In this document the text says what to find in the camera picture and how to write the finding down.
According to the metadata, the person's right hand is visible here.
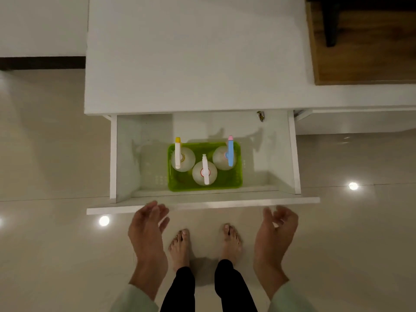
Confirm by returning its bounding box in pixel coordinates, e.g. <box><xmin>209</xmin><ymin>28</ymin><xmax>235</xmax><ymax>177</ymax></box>
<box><xmin>253</xmin><ymin>205</ymin><xmax>299</xmax><ymax>274</ymax></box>

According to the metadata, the person's left hand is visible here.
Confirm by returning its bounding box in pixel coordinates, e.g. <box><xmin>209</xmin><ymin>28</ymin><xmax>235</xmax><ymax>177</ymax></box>
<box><xmin>127</xmin><ymin>200</ymin><xmax>171</xmax><ymax>278</ymax></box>

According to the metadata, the green plastic basket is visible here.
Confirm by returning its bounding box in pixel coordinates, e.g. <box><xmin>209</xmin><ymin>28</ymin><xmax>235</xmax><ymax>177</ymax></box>
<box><xmin>167</xmin><ymin>141</ymin><xmax>244</xmax><ymax>192</ymax></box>

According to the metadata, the white trigger spray bottle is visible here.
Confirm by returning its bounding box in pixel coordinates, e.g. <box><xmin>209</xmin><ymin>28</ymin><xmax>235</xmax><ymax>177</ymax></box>
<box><xmin>192</xmin><ymin>154</ymin><xmax>218</xmax><ymax>187</ymax></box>

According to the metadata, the yellow trigger spray bottle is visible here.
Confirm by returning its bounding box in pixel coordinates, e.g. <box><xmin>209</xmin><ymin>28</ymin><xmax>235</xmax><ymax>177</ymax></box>
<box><xmin>170</xmin><ymin>136</ymin><xmax>197</xmax><ymax>173</ymax></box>

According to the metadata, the blue pink trigger spray bottle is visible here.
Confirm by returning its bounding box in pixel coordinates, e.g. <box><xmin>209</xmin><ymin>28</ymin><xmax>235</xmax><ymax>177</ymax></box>
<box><xmin>212</xmin><ymin>135</ymin><xmax>235</xmax><ymax>171</ymax></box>

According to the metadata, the person's left forearm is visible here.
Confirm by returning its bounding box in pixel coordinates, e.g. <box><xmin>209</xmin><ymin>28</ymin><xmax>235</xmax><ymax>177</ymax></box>
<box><xmin>110</xmin><ymin>276</ymin><xmax>165</xmax><ymax>312</ymax></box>

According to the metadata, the person's right forearm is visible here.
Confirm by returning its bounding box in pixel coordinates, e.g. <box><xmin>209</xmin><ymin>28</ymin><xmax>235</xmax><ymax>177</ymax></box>
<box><xmin>260</xmin><ymin>272</ymin><xmax>318</xmax><ymax>312</ymax></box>

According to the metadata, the person's left leg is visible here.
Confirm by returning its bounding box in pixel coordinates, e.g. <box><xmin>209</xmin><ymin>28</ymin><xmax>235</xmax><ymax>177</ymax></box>
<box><xmin>160</xmin><ymin>229</ymin><xmax>195</xmax><ymax>312</ymax></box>

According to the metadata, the person's leg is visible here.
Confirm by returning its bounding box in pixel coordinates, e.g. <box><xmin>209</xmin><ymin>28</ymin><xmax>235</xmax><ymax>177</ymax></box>
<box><xmin>214</xmin><ymin>223</ymin><xmax>257</xmax><ymax>312</ymax></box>
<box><xmin>160</xmin><ymin>229</ymin><xmax>195</xmax><ymax>312</ymax></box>

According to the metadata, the person's right leg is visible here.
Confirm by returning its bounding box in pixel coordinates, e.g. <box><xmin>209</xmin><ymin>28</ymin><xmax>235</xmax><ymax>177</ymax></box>
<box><xmin>214</xmin><ymin>223</ymin><xmax>257</xmax><ymax>312</ymax></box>

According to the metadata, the white cabinet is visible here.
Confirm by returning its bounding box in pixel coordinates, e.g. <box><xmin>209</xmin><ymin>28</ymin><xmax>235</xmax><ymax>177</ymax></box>
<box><xmin>84</xmin><ymin>0</ymin><xmax>416</xmax><ymax>135</ymax></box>

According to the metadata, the wooden cabinet top panel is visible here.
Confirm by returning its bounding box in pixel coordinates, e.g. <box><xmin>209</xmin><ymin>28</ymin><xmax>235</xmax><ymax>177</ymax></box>
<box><xmin>305</xmin><ymin>0</ymin><xmax>416</xmax><ymax>86</ymax></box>

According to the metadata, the black stand leg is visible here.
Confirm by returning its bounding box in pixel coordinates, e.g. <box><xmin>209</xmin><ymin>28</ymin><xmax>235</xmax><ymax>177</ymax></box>
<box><xmin>322</xmin><ymin>0</ymin><xmax>340</xmax><ymax>48</ymax></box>

